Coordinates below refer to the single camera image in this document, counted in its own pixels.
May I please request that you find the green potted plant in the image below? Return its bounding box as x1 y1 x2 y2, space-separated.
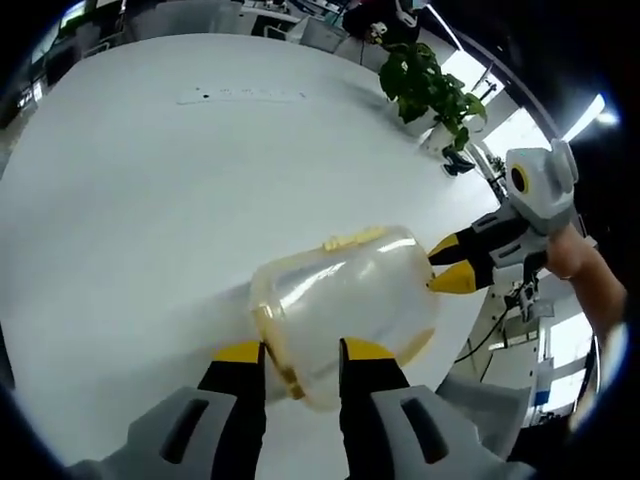
378 42 489 154

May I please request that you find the small black object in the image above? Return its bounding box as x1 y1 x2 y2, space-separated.
442 147 476 177

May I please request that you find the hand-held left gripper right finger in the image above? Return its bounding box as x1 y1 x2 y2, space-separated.
338 337 507 480

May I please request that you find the ceiling light strip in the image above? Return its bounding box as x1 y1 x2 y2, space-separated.
564 94 609 144

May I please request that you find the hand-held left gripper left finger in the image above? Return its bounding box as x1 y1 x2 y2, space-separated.
124 339 268 480

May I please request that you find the clear plastic buckle container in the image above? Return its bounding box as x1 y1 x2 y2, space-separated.
248 224 441 414

